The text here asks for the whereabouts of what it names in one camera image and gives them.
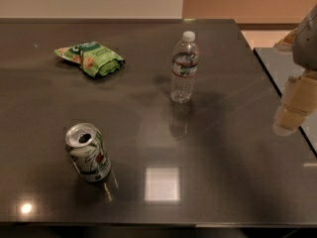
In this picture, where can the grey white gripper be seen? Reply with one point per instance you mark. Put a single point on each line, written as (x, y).
(307, 49)

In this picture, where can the clear plastic water bottle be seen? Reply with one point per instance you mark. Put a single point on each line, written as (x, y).
(185, 59)

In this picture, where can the white green 7up can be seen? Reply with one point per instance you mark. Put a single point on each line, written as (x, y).
(85, 145)

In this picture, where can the grey side table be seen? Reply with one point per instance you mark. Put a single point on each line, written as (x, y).
(282, 72)

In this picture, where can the green chip bag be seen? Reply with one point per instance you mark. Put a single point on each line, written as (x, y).
(92, 58)

